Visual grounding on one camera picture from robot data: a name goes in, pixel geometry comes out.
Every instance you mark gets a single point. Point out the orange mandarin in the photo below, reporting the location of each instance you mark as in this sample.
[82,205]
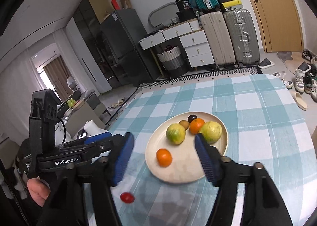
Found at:
[164,157]

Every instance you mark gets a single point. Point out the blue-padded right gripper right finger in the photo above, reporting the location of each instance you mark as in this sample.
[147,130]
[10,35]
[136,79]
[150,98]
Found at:
[263,204]

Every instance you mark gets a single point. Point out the woven laundry basket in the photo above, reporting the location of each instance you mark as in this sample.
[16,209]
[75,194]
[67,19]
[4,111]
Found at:
[173,61]

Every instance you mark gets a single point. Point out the red cherry tomato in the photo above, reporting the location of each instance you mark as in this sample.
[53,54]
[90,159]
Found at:
[127,197]

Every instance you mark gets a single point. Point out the oval mirror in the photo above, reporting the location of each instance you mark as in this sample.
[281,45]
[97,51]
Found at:
[163,16]

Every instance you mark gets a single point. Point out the large orange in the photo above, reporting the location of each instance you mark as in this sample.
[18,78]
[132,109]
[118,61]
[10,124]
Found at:
[196,125]

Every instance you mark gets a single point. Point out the blue plaid tablecloth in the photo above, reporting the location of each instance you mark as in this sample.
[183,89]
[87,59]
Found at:
[264,125]

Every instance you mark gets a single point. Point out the yellow-green guava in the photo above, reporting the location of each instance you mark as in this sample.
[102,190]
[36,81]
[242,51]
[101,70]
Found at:
[211,131]

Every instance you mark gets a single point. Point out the green-yellow citrus fruit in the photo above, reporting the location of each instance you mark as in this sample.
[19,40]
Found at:
[176,134]

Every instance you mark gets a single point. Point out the wooden door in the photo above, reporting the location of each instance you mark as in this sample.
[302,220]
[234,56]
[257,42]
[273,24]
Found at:
[279,25]

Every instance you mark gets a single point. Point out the black refrigerator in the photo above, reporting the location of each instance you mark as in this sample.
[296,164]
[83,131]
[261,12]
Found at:
[123,31]

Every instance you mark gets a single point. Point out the beige suitcase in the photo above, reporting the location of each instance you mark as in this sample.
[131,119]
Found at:
[218,37]

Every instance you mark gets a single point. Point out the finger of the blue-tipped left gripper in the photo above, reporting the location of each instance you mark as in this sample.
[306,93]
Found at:
[98,137]

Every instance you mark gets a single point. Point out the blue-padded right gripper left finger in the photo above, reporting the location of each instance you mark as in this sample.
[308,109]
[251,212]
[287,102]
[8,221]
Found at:
[66,202]

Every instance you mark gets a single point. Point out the cream oval plate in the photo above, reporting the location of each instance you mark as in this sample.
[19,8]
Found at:
[185,166]

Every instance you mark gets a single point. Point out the grey slipper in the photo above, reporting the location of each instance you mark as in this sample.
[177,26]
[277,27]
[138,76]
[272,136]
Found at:
[265,64]

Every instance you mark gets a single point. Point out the silver suitcase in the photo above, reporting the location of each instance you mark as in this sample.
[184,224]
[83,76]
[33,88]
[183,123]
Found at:
[243,36]

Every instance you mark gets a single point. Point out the white drawer desk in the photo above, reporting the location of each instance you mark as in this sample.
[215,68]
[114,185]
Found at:
[193,40]

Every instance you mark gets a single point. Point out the person's left hand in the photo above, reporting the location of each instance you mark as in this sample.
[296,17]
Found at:
[38,190]

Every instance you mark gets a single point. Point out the brown kiwi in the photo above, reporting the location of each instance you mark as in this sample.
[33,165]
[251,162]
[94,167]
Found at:
[185,124]

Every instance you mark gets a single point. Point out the dark plum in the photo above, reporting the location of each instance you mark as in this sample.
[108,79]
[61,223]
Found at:
[191,118]

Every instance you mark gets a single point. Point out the beige slipper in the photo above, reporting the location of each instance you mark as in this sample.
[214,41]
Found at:
[300,102]

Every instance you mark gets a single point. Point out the black glass cabinet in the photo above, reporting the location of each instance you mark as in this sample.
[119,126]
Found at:
[102,65]

